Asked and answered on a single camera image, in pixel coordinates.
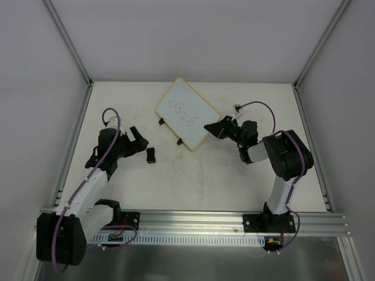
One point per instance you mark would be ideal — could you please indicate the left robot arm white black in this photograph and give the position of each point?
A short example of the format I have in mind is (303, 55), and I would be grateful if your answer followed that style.
(62, 235)

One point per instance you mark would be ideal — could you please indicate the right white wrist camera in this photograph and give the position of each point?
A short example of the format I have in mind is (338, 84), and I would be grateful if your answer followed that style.
(238, 111)

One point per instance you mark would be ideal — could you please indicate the left aluminium frame post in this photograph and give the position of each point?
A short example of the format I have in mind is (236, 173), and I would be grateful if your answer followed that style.
(67, 40)

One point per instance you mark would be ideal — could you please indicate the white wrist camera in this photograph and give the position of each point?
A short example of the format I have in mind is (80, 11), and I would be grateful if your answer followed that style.
(113, 123)
(238, 111)

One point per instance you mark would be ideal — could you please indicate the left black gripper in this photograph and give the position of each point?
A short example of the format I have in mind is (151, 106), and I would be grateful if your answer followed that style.
(129, 143)

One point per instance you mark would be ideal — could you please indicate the aluminium frame post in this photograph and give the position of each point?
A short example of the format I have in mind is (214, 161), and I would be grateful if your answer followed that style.
(67, 40)
(339, 12)

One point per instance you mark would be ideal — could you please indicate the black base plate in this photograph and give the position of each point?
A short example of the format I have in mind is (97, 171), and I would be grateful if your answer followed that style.
(130, 218)
(253, 223)

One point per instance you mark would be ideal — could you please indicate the aluminium mounting rail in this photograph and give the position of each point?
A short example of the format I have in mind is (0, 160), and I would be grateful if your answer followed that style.
(227, 223)

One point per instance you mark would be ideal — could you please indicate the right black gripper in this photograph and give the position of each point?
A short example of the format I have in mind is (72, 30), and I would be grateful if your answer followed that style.
(227, 129)

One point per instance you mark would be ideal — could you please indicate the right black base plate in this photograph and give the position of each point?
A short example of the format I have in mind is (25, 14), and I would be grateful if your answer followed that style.
(253, 223)

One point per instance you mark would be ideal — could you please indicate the yellow framed whiteboard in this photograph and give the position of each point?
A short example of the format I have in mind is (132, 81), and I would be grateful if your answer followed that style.
(186, 112)

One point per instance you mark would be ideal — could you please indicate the right aluminium frame post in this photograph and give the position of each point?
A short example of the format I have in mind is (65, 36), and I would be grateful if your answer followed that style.
(339, 12)

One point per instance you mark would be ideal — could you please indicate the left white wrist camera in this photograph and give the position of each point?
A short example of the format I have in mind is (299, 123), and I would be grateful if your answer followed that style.
(113, 123)

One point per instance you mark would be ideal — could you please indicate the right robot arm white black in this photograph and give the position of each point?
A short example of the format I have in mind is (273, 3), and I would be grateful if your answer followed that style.
(290, 160)

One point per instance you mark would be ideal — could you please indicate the black bone shaped eraser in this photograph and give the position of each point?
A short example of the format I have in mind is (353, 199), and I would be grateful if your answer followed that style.
(150, 155)

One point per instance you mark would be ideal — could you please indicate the white slotted cable duct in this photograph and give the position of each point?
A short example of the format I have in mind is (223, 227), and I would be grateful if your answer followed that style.
(106, 238)

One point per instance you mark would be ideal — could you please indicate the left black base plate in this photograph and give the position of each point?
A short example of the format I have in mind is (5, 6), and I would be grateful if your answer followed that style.
(130, 218)

